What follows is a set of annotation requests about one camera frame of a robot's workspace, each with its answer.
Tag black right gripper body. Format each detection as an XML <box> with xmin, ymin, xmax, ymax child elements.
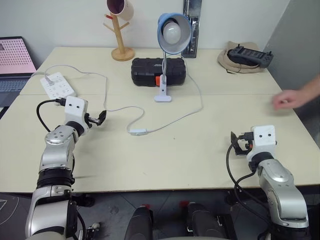
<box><xmin>237</xmin><ymin>131</ymin><xmax>254</xmax><ymax>153</ymax></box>

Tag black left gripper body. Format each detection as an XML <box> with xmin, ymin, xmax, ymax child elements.
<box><xmin>84</xmin><ymin>112</ymin><xmax>101</xmax><ymax>129</ymax></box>

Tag blue shade desk lamp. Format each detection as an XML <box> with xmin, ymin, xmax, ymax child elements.
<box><xmin>153</xmin><ymin>12</ymin><xmax>193</xmax><ymax>104</ymax></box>

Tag person's bare hand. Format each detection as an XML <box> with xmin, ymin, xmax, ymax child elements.
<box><xmin>271</xmin><ymin>89</ymin><xmax>305</xmax><ymax>111</ymax></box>

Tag white power strip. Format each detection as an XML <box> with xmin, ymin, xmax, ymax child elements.
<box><xmin>39</xmin><ymin>71</ymin><xmax>78</xmax><ymax>100</ymax></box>

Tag black plastic tool case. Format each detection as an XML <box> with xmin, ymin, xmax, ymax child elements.
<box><xmin>130</xmin><ymin>57</ymin><xmax>188</xmax><ymax>87</ymax></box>

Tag wooden mug tree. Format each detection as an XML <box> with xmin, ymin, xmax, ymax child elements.
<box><xmin>102</xmin><ymin>12</ymin><xmax>136</xmax><ymax>62</ymax></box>

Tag dark rounded shape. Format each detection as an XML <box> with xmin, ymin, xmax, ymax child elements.
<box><xmin>179</xmin><ymin>200</ymin><xmax>227</xmax><ymax>240</ymax></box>
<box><xmin>123</xmin><ymin>204</ymin><xmax>154</xmax><ymax>240</ymax></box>

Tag beige cloth hat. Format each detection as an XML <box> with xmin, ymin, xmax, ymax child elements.
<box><xmin>216</xmin><ymin>40</ymin><xmax>267</xmax><ymax>75</ymax></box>

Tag black handheld controller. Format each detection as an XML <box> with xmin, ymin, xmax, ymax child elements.
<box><xmin>226</xmin><ymin>44</ymin><xmax>274</xmax><ymax>69</ymax></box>

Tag laptop with pink screen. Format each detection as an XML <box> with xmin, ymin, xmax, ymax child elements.
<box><xmin>0</xmin><ymin>36</ymin><xmax>38</xmax><ymax>109</ymax></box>

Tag cream mug with maroon inside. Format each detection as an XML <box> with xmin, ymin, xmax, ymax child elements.
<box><xmin>106</xmin><ymin>0</ymin><xmax>135</xmax><ymax>22</ymax></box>

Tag black silver packaged tool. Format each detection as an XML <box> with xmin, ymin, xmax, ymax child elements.
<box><xmin>181</xmin><ymin>0</ymin><xmax>203</xmax><ymax>59</ymax></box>

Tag black floor mat white lines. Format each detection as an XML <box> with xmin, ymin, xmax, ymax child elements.
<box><xmin>0</xmin><ymin>191</ymin><xmax>35</xmax><ymax>240</ymax></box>

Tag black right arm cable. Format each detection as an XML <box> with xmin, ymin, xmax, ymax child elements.
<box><xmin>225</xmin><ymin>144</ymin><xmax>274</xmax><ymax>240</ymax></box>

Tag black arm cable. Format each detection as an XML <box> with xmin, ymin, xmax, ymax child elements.
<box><xmin>36</xmin><ymin>98</ymin><xmax>66</xmax><ymax>133</ymax></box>
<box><xmin>225</xmin><ymin>144</ymin><xmax>274</xmax><ymax>240</ymax></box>

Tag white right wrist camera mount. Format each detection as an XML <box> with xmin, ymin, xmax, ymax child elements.
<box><xmin>245</xmin><ymin>124</ymin><xmax>277</xmax><ymax>161</ymax></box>

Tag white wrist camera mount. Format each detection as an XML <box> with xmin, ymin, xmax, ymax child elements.
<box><xmin>64</xmin><ymin>96</ymin><xmax>90</xmax><ymax>133</ymax></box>
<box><xmin>245</xmin><ymin>124</ymin><xmax>277</xmax><ymax>161</ymax></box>

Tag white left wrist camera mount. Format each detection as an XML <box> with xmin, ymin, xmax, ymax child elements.
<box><xmin>64</xmin><ymin>96</ymin><xmax>90</xmax><ymax>133</ymax></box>

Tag white lamp cord with switch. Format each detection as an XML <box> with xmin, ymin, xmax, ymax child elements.
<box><xmin>44</xmin><ymin>64</ymin><xmax>205</xmax><ymax>137</ymax></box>

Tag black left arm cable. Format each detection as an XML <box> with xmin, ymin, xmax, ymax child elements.
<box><xmin>36</xmin><ymin>98</ymin><xmax>66</xmax><ymax>133</ymax></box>

